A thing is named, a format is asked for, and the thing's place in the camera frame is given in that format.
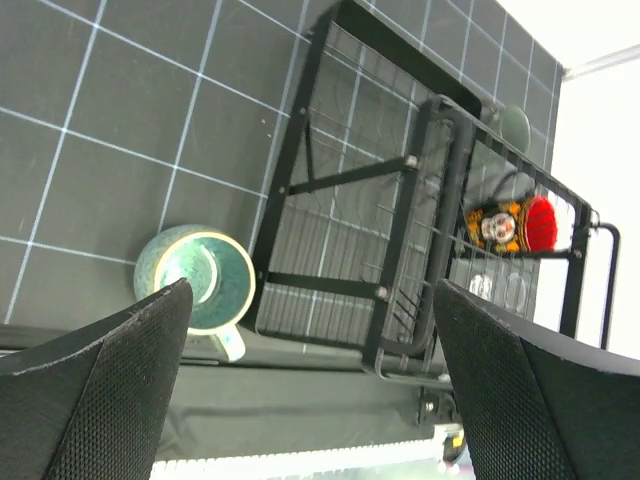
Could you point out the black wire dish rack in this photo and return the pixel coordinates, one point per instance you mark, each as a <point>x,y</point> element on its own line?
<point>384,152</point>

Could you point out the small clear glass cup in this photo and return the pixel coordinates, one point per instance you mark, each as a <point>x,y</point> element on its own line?
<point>509,292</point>

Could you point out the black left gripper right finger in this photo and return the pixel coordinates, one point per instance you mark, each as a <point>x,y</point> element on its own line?
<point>534,403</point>

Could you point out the dark green ceramic mug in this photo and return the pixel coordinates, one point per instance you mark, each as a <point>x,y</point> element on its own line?
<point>513,125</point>

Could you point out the white slotted cable duct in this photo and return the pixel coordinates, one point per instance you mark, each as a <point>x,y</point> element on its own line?
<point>417,459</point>

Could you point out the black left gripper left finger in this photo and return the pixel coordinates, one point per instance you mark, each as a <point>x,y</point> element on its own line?
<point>91,404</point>

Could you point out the black grid table mat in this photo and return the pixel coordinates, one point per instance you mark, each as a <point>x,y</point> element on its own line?
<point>122,118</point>

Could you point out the teal speckled ceramic mug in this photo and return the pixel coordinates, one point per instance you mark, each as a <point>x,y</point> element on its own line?
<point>219,271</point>

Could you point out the black red skull mug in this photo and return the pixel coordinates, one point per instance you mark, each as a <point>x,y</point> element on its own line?
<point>523,225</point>

